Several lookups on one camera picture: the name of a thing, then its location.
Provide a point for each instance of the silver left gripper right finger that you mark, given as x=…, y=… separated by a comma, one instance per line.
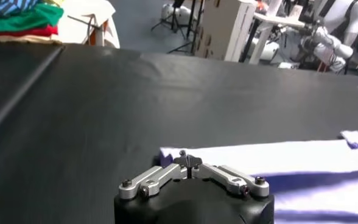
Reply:
x=221, y=175

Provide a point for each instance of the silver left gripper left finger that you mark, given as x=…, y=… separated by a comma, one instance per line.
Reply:
x=160, y=175

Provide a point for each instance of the lavender t-shirt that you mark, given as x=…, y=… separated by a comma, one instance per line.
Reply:
x=303, y=158

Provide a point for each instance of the small white robot base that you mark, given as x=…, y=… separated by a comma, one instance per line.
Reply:
x=183, y=12

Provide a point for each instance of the large black table cover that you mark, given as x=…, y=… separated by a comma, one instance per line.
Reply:
x=182, y=100

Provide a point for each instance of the white standing desk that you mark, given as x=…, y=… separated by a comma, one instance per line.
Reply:
x=262, y=39

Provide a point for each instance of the tall white cardboard box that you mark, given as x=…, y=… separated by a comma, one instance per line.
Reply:
x=224, y=30

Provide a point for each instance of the black tripod stand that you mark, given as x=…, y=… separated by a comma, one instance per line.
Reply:
x=174, y=18
x=194, y=30

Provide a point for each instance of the white humanoid robot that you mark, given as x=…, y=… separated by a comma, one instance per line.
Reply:
x=334, y=45

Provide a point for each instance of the white table cloth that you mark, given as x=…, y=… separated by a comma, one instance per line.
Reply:
x=78, y=12

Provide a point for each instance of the red garment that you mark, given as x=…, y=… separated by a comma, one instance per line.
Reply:
x=30, y=32

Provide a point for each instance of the beige garment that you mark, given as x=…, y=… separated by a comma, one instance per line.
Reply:
x=20, y=39

